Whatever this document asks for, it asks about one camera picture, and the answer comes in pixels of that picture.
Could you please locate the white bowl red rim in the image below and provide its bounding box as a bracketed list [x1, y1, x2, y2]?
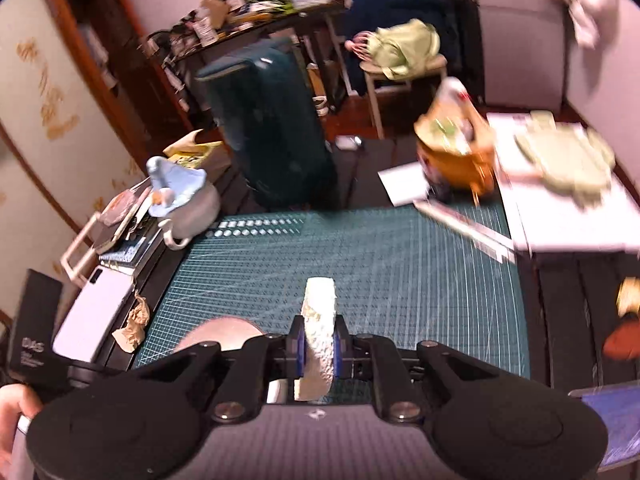
[172, 316, 288, 404]

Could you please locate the beige oval sponge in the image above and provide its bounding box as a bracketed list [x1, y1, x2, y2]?
[294, 278, 336, 402]

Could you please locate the person left hand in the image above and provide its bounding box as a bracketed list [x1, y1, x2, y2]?
[0, 384, 42, 479]

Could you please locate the crumpled brown paper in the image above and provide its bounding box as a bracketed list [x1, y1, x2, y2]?
[112, 292, 151, 354]

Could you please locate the green cutting mat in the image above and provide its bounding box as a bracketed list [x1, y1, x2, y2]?
[134, 206, 530, 377]

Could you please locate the blue hat white teapot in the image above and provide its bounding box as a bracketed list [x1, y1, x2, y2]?
[146, 156, 220, 250]

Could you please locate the white pen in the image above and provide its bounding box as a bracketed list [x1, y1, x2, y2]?
[413, 200, 516, 263]

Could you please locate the white card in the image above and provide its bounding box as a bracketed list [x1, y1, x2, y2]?
[378, 162, 430, 207]

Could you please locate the white paper stack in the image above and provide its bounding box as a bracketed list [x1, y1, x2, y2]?
[487, 113, 639, 254]

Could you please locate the orange pig teapot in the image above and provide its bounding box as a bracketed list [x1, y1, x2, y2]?
[413, 77, 496, 204]

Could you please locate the smartphone with lit screen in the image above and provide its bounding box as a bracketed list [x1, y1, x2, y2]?
[568, 380, 640, 472]

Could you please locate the leaf shaped coaster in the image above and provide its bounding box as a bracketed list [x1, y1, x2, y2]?
[602, 276, 640, 362]

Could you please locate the wooden stool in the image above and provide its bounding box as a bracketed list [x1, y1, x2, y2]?
[360, 54, 448, 139]

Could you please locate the pale green container lid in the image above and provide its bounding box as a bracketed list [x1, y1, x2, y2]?
[514, 110, 615, 209]

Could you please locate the light green bag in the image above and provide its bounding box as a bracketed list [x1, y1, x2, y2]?
[367, 18, 440, 79]

